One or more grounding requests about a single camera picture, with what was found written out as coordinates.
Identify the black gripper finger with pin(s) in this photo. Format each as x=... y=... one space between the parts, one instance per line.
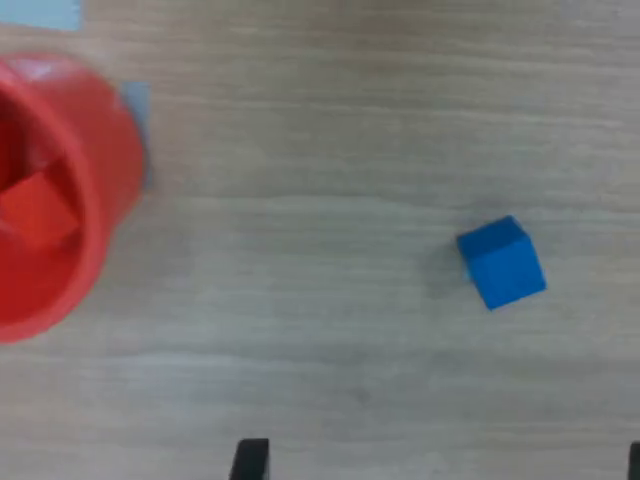
x=635 y=462
x=251 y=460

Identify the blue cube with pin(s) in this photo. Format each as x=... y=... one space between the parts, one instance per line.
x=505 y=270

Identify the red cube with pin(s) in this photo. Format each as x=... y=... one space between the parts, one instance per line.
x=35 y=215

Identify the red plastic cup bin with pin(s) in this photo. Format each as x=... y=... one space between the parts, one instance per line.
x=100 y=150

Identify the blue-grey tape marker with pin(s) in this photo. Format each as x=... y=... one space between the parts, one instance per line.
x=40 y=15

